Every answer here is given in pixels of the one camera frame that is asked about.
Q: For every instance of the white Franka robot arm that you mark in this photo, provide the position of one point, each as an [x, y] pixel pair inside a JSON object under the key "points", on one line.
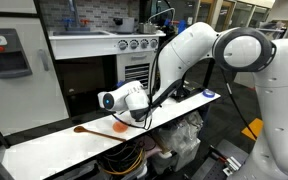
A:
{"points": [[190, 50]]}

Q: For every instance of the clear plastic bag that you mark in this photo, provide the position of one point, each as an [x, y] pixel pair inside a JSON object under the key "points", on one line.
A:
{"points": [[180, 133]]}

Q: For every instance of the silver metal pot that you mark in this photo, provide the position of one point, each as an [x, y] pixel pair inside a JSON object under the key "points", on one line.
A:
{"points": [[147, 28]]}

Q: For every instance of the wooden spoon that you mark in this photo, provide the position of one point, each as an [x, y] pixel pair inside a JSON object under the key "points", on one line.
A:
{"points": [[97, 134]]}

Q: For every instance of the blue plastic block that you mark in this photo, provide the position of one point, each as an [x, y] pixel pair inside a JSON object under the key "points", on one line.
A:
{"points": [[182, 26]]}

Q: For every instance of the white toy kitchen stove unit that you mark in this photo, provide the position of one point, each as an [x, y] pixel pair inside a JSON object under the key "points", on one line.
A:
{"points": [[84, 46]]}

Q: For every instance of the white plastic container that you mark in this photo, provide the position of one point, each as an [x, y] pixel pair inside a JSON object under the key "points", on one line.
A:
{"points": [[170, 160]]}

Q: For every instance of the white partition panel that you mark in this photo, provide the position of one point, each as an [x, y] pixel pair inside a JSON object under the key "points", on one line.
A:
{"points": [[244, 81]]}

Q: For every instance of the toy sink faucet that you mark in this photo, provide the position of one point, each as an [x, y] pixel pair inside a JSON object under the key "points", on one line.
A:
{"points": [[73, 10]]}

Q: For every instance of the white toy fridge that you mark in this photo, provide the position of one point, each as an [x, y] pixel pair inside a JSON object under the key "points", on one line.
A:
{"points": [[24, 100]]}

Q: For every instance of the metal clamp bracket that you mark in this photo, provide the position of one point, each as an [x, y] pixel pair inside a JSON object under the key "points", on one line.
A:
{"points": [[232, 163]]}

